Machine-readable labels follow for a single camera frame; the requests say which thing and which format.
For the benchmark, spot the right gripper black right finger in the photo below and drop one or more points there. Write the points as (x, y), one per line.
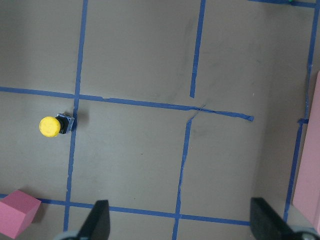
(266, 224)

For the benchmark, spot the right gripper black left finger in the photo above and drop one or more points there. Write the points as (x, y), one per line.
(97, 225)

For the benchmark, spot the yellow push button switch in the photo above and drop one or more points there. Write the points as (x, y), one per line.
(51, 126)

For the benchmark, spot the pink plastic bin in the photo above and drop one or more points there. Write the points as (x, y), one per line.
(307, 189)

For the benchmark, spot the pink cube front left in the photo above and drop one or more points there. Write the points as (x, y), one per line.
(17, 212)

